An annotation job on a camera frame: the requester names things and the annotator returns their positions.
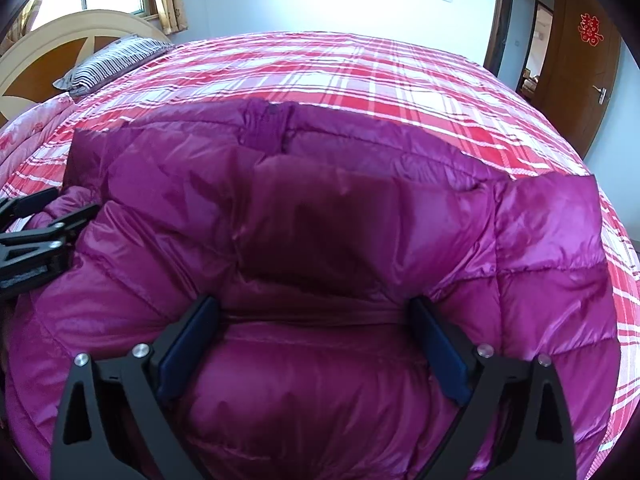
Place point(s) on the cream wooden headboard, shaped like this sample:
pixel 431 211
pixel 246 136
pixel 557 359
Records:
pixel 45 35

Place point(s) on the striped pillow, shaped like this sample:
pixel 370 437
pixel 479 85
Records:
pixel 105 65

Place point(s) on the red paper door decoration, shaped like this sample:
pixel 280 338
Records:
pixel 590 30

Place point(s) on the red plaid bed sheet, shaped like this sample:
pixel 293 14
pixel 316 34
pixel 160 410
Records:
pixel 400 75

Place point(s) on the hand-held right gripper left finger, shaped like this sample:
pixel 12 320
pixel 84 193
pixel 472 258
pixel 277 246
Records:
pixel 185 350

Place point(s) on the purple down jacket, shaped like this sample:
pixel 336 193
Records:
pixel 325 210

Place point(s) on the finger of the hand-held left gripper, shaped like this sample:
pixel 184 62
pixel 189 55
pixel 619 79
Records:
pixel 30 202
pixel 60 222

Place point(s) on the pink floral quilt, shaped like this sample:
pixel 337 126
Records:
pixel 30 120

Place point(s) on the brown door frame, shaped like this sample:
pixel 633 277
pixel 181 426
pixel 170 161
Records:
pixel 560 10

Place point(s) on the brown wooden door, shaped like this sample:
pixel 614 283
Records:
pixel 575 90

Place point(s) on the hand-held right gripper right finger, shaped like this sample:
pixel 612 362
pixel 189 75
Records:
pixel 440 355

